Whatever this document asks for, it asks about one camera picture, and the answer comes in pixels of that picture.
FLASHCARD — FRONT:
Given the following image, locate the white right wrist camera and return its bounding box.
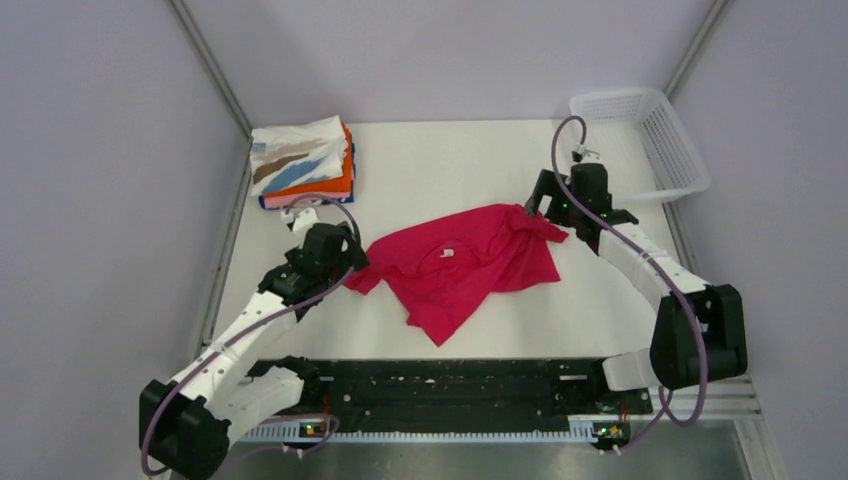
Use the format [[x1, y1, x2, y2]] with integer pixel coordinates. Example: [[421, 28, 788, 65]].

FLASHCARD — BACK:
[[572, 145, 601, 163]]

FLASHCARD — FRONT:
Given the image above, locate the pink folded t-shirt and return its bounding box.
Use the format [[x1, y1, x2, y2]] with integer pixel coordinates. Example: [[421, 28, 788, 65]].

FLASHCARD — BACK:
[[258, 192, 354, 210]]

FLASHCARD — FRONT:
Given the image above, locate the white plastic basket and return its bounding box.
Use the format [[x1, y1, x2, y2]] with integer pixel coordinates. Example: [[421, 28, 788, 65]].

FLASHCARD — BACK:
[[569, 88, 712, 203]]

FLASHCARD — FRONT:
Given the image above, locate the aluminium rail frame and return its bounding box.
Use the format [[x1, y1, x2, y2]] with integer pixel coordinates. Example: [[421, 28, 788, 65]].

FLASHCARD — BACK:
[[162, 377, 763, 422]]

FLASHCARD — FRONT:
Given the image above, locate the white slotted cable duct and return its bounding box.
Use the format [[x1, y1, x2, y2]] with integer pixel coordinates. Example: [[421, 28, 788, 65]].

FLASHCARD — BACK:
[[241, 422, 599, 444]]

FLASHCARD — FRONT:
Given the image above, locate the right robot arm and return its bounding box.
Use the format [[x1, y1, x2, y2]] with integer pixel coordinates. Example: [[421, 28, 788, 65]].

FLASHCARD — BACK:
[[525, 163, 748, 412]]

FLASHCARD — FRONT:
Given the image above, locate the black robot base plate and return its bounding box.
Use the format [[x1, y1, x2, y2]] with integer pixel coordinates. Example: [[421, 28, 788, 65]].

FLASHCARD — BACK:
[[248, 357, 653, 434]]

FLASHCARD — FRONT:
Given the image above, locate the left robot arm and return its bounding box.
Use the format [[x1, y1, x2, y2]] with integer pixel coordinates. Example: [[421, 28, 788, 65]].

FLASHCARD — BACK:
[[139, 222, 368, 479]]

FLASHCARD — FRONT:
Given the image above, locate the orange folded t-shirt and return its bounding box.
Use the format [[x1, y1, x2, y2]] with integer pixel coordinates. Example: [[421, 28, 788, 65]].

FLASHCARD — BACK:
[[262, 121, 355, 196]]

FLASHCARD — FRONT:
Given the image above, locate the crimson red t-shirt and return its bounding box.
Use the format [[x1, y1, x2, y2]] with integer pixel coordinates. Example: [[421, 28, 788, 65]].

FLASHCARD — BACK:
[[345, 204, 569, 346]]

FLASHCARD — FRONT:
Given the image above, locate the white patterned folded t-shirt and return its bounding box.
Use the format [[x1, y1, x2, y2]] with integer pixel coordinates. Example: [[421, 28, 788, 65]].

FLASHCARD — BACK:
[[249, 116, 348, 197]]

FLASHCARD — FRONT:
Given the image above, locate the blue folded t-shirt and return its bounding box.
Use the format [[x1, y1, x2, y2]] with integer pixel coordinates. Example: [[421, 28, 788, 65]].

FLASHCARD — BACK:
[[258, 143, 355, 210]]

